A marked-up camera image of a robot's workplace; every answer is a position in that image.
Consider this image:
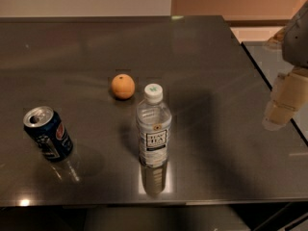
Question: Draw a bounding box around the orange fruit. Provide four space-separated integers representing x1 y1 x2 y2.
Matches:
111 74 135 100

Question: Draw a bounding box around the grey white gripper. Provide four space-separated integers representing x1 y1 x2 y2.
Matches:
263 1 308 131

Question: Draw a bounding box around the blue pepsi soda can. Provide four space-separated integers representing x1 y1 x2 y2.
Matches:
23 106 73 162

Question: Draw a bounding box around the clear plastic water bottle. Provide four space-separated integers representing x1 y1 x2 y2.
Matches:
136 84 172 167

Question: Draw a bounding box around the grey side table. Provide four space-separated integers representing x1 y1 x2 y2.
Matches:
242 41 308 142

